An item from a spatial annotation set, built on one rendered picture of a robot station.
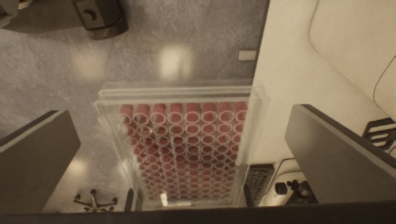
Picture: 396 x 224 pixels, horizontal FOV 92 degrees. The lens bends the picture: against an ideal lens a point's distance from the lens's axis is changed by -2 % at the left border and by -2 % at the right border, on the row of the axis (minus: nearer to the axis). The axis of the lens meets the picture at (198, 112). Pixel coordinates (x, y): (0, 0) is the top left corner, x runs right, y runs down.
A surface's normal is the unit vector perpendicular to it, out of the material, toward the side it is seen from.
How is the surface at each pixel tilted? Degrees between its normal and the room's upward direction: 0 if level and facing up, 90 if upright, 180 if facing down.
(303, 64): 0
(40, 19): 0
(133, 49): 0
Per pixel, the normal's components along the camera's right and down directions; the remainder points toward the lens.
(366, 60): -1.00, 0.01
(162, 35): 0.04, 0.66
